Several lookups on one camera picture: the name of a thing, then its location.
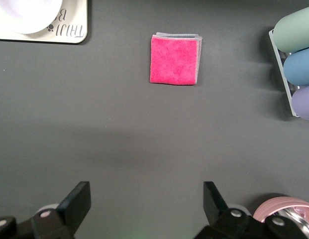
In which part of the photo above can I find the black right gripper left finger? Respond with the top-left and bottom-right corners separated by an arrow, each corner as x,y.
31,181 -> 92,239

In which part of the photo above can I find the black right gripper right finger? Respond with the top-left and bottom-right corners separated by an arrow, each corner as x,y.
195,181 -> 250,239

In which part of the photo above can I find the white round plate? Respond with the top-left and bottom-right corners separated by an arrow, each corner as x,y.
0,0 -> 63,35

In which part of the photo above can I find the pink bowl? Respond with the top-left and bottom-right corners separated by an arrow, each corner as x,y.
253,196 -> 309,224

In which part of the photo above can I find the metal scoop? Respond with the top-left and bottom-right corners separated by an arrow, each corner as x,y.
278,206 -> 309,239

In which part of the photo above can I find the purple cup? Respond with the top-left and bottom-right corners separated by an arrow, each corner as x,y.
291,84 -> 309,120

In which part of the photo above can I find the folded pink cloth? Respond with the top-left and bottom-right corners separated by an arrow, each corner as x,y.
149,31 -> 203,86

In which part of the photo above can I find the blue cup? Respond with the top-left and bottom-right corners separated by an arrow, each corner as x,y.
283,46 -> 309,87

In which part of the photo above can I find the cream bear print tray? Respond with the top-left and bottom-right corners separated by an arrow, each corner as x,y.
0,0 -> 88,45

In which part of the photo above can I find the green cup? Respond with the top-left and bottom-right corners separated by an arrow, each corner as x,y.
273,5 -> 309,53

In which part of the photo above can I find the white wire cup rack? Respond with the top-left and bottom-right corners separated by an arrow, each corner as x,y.
268,28 -> 301,118

